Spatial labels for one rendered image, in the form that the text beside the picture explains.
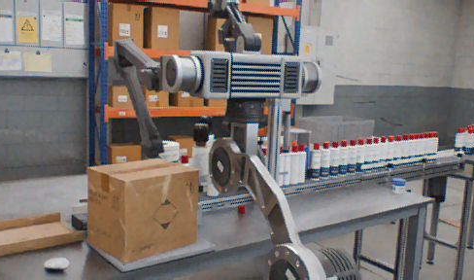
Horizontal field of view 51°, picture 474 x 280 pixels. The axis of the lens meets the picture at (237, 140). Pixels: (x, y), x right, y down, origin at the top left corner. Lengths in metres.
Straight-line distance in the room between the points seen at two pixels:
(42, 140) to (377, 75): 5.79
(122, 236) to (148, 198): 0.14
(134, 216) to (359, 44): 7.70
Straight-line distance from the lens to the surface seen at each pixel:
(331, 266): 1.44
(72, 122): 6.70
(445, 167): 3.72
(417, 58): 10.11
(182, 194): 1.72
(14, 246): 1.85
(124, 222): 1.61
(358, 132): 4.65
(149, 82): 1.79
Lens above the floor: 1.49
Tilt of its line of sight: 9 degrees down
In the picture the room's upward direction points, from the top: 2 degrees clockwise
